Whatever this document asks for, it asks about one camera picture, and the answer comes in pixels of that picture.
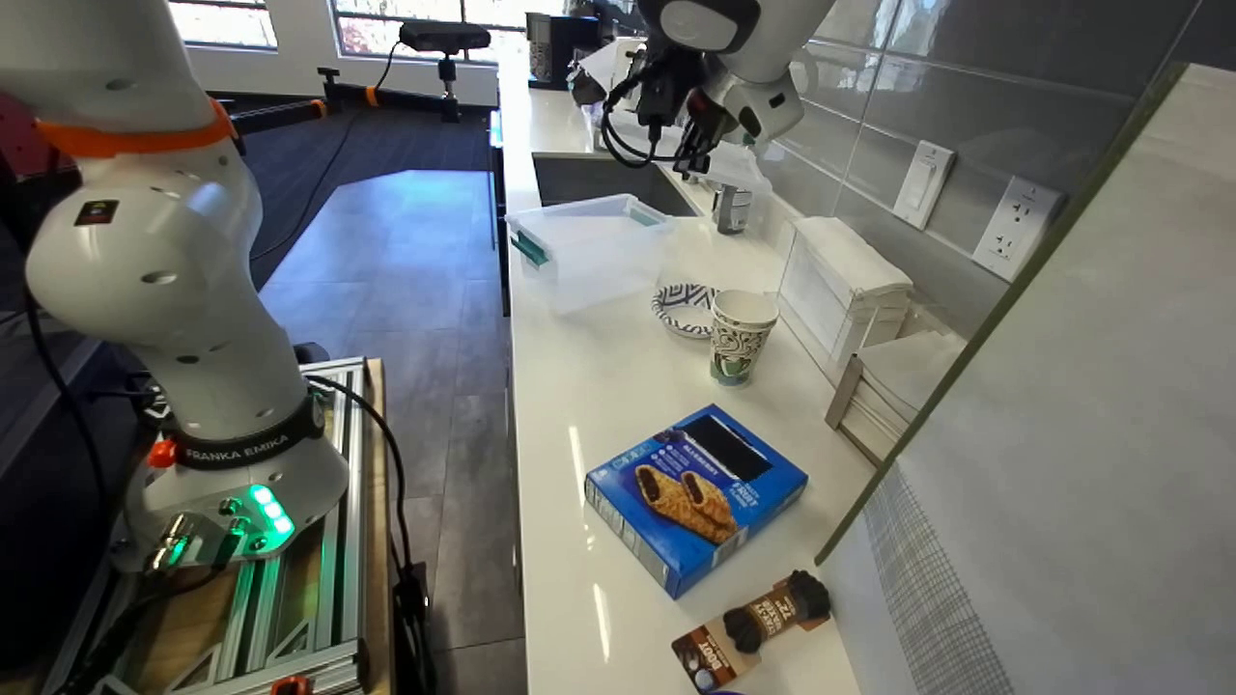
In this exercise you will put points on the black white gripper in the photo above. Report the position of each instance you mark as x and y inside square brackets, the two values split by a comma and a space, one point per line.
[714, 104]

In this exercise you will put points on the clear storage bin lid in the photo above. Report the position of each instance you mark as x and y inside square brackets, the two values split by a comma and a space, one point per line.
[586, 232]

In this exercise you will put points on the white wall outlet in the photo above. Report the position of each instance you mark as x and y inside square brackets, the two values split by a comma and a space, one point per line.
[1015, 228]

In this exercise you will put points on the blue snack bar box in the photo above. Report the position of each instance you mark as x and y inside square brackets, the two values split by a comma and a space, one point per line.
[693, 494]

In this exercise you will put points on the green patterned paper cup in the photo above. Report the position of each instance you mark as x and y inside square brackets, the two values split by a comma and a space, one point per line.
[740, 331]

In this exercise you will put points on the clear plastic storage bin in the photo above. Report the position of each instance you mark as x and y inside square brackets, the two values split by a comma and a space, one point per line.
[602, 282]

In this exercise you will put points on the white light switch plate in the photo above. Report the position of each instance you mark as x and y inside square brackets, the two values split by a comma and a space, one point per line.
[926, 184]

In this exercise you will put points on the black camera on tripod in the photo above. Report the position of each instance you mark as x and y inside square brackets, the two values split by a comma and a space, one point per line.
[451, 40]

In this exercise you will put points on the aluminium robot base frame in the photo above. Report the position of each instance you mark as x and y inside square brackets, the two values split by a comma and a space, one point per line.
[232, 592]

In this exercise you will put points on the brown black snack packet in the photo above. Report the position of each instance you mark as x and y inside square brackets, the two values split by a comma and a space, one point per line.
[727, 648]

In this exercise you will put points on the dark kitchen sink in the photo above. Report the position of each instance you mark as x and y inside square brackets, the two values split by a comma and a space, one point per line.
[598, 175]

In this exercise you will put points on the white napkin stack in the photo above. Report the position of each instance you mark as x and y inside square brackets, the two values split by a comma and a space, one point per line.
[840, 292]

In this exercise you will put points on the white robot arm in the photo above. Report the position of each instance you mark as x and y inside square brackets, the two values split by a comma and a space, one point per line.
[156, 256]

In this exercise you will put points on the wooden napkin holder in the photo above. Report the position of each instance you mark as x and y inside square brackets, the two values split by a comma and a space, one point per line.
[881, 386]

